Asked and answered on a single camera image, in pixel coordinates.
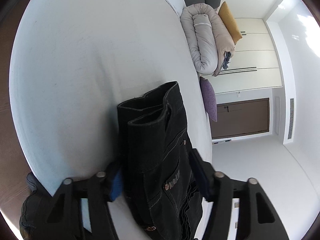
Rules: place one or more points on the white wall vent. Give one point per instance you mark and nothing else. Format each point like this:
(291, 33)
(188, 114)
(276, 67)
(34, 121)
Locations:
(290, 118)

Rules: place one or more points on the dark cloth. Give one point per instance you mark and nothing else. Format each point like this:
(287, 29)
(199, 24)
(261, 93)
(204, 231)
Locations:
(32, 205)

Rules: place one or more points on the beige folded duvet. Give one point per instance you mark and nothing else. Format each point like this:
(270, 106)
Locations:
(202, 42)

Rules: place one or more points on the white wardrobe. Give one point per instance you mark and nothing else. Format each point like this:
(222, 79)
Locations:
(252, 62)

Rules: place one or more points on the brown door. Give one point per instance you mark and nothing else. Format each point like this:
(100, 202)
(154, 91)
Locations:
(242, 117)

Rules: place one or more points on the purple pillow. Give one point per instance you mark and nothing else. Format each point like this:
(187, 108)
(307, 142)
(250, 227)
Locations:
(208, 100)

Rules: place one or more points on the black pants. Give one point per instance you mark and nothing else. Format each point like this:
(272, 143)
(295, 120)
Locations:
(155, 155)

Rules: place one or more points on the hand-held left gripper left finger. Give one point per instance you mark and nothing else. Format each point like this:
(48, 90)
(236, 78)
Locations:
(115, 183)

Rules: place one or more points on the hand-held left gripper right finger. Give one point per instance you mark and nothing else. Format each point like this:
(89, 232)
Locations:
(201, 177)

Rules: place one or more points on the white bed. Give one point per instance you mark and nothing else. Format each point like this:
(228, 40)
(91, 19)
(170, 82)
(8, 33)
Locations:
(87, 67)

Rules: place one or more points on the yellow pillow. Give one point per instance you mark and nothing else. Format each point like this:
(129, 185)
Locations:
(230, 22)

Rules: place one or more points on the folded blue clothes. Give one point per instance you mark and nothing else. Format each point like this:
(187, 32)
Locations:
(228, 60)

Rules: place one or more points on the white stick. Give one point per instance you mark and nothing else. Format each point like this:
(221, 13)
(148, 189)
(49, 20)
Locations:
(221, 142)

